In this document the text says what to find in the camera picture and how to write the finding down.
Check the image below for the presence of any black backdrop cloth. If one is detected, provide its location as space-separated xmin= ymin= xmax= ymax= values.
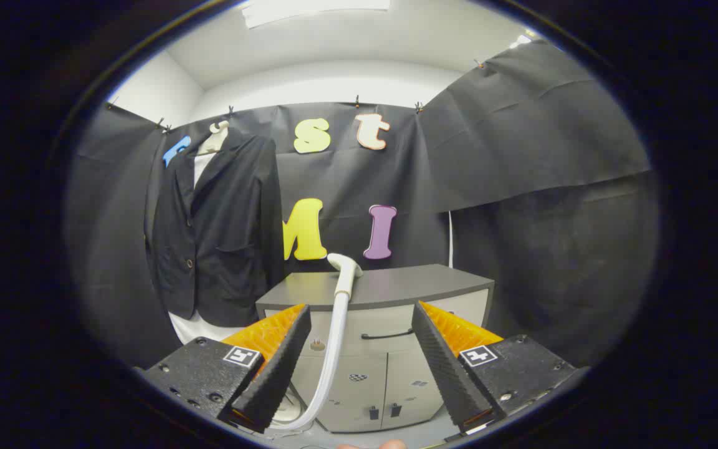
xmin=63 ymin=39 xmax=662 ymax=375

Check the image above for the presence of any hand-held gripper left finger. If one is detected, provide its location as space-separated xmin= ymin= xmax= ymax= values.
xmin=141 ymin=304 xmax=313 ymax=434

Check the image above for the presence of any grey cabinet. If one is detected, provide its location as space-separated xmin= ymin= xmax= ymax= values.
xmin=256 ymin=264 xmax=495 ymax=433

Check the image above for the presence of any large ceiling light panel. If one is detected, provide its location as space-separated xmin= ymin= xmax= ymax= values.
xmin=241 ymin=0 xmax=391 ymax=29

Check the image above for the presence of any garment steamer base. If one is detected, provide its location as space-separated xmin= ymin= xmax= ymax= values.
xmin=269 ymin=390 xmax=304 ymax=431

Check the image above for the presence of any black suit jacket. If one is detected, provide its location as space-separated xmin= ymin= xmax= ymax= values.
xmin=145 ymin=128 xmax=285 ymax=328

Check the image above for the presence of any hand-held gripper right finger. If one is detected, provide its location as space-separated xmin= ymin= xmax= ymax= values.
xmin=411 ymin=301 xmax=578 ymax=437

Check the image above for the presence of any white garment steamer head with hose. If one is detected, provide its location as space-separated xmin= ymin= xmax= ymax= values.
xmin=269 ymin=253 xmax=363 ymax=432

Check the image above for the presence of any white shirt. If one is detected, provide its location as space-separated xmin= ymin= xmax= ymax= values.
xmin=169 ymin=152 xmax=244 ymax=345

